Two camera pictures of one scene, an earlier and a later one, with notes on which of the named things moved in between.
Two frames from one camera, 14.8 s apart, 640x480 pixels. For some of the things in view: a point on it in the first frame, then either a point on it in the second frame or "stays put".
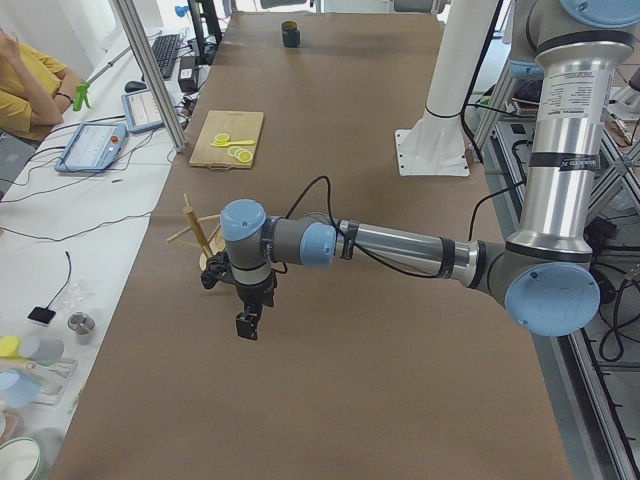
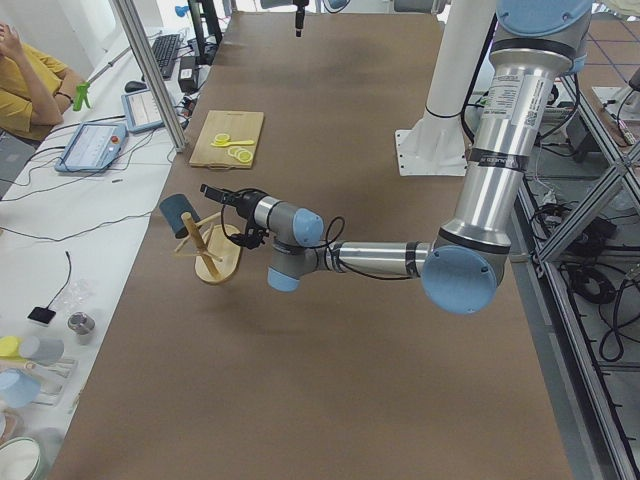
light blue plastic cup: x=18 y=389 stays put
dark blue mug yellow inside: x=290 y=34 -> x=171 y=209
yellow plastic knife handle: x=233 y=143 stays put
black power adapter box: x=187 y=73 stays put
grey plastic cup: x=44 y=350 stays put
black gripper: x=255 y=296 -> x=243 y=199
